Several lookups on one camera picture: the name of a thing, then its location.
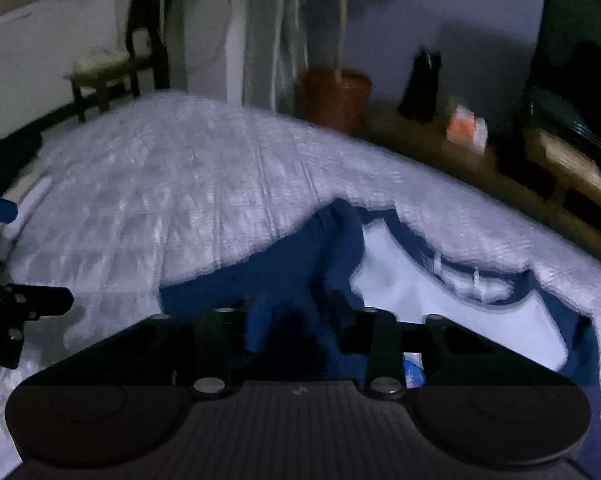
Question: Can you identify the large black television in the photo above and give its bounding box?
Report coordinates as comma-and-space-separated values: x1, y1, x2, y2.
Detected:
526, 0, 601, 165

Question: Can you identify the potted tree in red pot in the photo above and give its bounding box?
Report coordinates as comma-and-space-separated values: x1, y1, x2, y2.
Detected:
296, 0, 393, 136

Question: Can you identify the orange tissue box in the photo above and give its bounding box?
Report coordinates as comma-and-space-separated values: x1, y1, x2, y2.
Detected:
447, 105, 488, 155

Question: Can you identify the silver quilted bedspread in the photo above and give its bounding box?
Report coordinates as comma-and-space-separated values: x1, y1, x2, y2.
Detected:
0, 91, 601, 479

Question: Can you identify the blue raglan graphic shirt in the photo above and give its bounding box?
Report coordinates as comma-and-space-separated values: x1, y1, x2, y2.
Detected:
158, 198, 601, 480

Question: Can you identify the grey curtain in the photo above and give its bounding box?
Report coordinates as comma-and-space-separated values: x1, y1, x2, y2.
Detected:
243, 0, 308, 115

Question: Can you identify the dark wooden chair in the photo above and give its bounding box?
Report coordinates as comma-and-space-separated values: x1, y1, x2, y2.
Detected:
65, 0, 171, 124

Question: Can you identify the black speaker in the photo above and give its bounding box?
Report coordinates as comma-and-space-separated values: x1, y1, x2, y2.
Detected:
397, 47, 441, 125

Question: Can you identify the wooden TV stand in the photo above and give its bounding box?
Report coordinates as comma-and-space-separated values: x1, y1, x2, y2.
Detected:
363, 103, 601, 262

